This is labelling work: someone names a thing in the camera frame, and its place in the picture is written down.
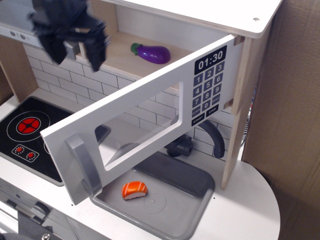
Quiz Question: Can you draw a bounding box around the white toy microwave door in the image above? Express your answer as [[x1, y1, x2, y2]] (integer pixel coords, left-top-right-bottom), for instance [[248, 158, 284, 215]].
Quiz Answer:
[[41, 35, 244, 204]]

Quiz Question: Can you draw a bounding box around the black toy stovetop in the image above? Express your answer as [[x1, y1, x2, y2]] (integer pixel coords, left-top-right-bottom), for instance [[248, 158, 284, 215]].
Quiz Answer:
[[0, 96, 72, 187]]

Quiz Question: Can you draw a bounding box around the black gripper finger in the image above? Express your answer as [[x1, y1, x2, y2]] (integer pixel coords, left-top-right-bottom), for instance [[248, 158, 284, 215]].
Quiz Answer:
[[84, 29, 110, 72], [38, 34, 67, 65]]

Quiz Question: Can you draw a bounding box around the wooden toy microwave cabinet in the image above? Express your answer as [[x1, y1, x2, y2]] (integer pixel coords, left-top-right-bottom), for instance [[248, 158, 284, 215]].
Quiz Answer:
[[87, 0, 281, 190]]

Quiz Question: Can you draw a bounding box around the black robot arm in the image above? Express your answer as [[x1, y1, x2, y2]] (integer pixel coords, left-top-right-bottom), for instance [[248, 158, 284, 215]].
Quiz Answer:
[[28, 0, 110, 72]]

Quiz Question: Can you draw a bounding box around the dark grey toy faucet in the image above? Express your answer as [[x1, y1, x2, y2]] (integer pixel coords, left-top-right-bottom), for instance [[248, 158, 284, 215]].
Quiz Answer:
[[165, 120, 225, 159]]

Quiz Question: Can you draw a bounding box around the orange salmon sushi toy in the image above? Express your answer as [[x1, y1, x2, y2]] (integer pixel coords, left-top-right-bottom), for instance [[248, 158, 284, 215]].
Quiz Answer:
[[121, 181, 148, 200]]

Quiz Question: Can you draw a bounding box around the purple toy eggplant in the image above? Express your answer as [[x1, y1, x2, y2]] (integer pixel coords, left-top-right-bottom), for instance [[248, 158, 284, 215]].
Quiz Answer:
[[130, 42, 171, 64]]

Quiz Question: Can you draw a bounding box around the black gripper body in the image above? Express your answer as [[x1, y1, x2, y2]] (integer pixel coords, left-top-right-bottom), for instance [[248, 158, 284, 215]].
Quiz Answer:
[[28, 0, 105, 43]]

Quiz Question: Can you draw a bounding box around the black metal bracket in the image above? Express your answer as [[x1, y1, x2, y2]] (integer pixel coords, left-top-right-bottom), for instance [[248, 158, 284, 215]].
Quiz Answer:
[[17, 211, 61, 240]]

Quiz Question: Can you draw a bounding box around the grey range hood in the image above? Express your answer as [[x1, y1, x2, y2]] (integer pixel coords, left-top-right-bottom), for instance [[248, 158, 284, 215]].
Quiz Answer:
[[0, 0, 81, 61]]

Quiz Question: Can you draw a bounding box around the brown cardboard box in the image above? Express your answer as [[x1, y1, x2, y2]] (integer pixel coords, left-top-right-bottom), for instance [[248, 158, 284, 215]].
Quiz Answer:
[[242, 0, 320, 240]]

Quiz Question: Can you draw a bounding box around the grey oven front panel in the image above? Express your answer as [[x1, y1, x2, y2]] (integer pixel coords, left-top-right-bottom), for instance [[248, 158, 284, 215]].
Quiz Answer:
[[0, 179, 107, 240]]

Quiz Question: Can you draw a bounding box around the grey toy sink basin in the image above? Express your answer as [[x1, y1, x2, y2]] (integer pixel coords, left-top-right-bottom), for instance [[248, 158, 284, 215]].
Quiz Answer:
[[92, 152, 215, 240]]

